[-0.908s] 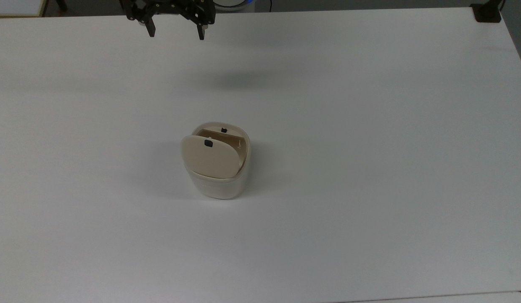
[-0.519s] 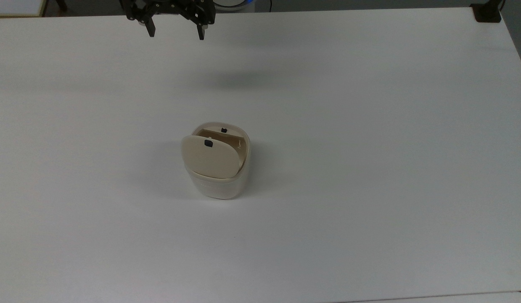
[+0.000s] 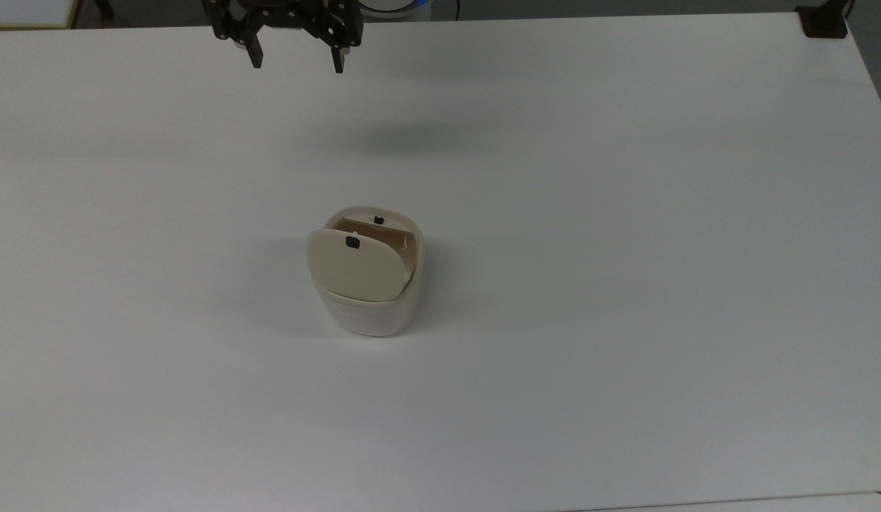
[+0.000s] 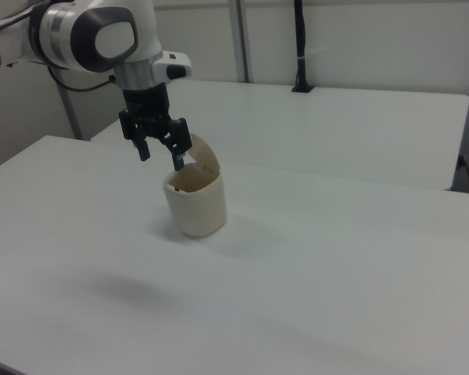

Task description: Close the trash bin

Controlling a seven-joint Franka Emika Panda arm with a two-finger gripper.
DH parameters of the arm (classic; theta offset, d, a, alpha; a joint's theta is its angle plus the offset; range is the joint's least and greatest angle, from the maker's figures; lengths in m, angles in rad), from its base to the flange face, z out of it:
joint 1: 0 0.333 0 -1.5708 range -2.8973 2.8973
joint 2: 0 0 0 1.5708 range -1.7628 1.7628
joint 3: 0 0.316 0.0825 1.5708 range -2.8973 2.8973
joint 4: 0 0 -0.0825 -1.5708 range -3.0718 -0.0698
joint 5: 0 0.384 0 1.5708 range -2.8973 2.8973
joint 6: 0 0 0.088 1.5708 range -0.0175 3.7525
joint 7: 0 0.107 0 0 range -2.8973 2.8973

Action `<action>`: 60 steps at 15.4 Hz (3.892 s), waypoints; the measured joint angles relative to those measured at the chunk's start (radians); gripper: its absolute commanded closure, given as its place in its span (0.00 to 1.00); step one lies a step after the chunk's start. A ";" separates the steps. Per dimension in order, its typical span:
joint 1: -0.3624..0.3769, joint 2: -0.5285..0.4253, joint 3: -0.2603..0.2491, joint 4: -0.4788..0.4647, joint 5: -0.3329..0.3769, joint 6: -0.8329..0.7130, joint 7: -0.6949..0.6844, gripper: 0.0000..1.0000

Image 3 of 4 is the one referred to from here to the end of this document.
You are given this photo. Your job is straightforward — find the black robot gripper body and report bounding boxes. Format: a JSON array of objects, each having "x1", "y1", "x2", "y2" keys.
[{"x1": 202, "y1": 0, "x2": 363, "y2": 49}]

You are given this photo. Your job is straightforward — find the cream trash bin lid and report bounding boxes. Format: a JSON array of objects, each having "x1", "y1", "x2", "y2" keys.
[{"x1": 306, "y1": 228, "x2": 407, "y2": 304}]

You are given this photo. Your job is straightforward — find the cream plastic trash bin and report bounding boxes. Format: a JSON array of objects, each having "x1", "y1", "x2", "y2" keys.
[{"x1": 311, "y1": 206, "x2": 425, "y2": 338}]

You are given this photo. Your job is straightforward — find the round white blue-lit base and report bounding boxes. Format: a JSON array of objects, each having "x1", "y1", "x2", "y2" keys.
[{"x1": 358, "y1": 0, "x2": 432, "y2": 19}]

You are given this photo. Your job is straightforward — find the white board with wooden edge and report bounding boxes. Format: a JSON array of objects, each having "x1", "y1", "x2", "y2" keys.
[{"x1": 0, "y1": 0, "x2": 82, "y2": 31}]

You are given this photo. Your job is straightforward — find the black table clamp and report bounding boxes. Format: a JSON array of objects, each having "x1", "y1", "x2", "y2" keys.
[{"x1": 795, "y1": 0, "x2": 855, "y2": 39}]

